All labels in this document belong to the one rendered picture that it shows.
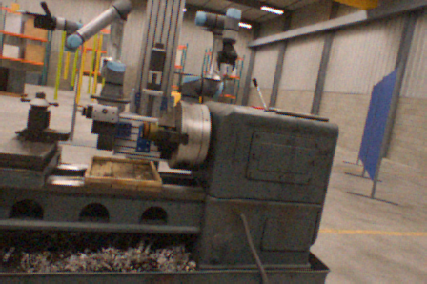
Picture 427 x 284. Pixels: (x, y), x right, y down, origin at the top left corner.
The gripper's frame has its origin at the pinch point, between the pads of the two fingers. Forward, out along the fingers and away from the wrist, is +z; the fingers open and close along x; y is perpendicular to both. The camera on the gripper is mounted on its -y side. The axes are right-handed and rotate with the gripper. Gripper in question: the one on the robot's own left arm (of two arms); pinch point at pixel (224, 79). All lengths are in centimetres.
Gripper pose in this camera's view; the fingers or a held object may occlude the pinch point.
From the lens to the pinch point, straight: 165.1
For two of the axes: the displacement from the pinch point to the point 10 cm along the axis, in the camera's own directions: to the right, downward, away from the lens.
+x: -9.4, -1.3, -3.3
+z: -1.7, 9.8, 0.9
